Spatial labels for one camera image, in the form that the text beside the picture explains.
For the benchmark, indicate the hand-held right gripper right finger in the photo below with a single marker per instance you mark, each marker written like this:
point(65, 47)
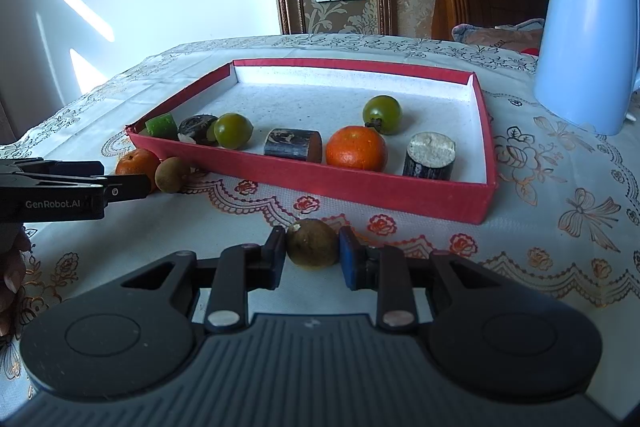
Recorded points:
point(350, 259)

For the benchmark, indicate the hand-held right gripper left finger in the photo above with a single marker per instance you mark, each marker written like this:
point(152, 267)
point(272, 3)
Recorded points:
point(276, 259)

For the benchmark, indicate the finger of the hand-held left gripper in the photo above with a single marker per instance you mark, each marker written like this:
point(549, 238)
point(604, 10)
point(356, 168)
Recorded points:
point(127, 188)
point(60, 168)

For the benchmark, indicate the small orange tangerine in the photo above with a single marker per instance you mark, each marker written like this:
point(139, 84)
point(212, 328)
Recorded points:
point(137, 162)

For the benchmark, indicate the large brown longan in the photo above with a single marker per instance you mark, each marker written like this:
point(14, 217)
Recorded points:
point(311, 249)

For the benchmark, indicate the small brown longan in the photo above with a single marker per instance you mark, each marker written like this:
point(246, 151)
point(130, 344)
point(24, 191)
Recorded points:
point(172, 176)

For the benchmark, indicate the red shallow box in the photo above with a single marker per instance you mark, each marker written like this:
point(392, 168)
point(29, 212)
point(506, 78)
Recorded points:
point(350, 197)

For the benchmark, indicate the green radish piece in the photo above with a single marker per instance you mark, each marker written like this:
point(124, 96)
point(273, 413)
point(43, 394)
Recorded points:
point(162, 126)

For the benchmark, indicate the long dark sugarcane piece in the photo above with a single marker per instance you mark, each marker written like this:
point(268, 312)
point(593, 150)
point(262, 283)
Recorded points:
point(290, 144)

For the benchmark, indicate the short dark sugarcane piece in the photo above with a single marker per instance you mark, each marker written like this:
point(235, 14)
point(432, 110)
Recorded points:
point(430, 157)

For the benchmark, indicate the green plum with stem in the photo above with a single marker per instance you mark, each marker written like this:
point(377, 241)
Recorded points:
point(382, 114)

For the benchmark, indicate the person's left hand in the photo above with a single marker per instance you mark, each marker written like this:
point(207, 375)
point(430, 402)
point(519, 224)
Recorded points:
point(12, 277)

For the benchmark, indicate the large orange tangerine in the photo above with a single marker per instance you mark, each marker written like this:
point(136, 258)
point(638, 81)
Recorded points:
point(356, 148)

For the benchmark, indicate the pink blanket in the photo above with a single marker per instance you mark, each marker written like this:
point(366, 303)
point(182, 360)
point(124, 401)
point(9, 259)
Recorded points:
point(495, 38)

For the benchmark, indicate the light blue electric kettle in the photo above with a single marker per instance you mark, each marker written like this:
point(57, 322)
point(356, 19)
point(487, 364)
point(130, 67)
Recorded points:
point(580, 42)

